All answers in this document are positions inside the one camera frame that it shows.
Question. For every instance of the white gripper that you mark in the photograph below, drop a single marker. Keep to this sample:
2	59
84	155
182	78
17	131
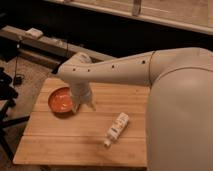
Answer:
81	93

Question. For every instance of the white plastic bottle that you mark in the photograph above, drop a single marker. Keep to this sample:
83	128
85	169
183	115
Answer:
116	129

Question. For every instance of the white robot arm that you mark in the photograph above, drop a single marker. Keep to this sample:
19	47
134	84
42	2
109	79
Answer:
179	114

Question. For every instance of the orange ceramic bowl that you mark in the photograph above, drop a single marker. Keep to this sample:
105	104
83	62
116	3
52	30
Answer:
59	101

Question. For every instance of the long wooden beam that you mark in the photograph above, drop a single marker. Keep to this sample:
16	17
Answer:
48	44

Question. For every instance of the black tripod stand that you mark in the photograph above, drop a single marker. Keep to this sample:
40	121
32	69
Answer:
8	94

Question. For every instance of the small white box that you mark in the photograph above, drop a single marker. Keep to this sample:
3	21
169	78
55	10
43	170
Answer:
34	33

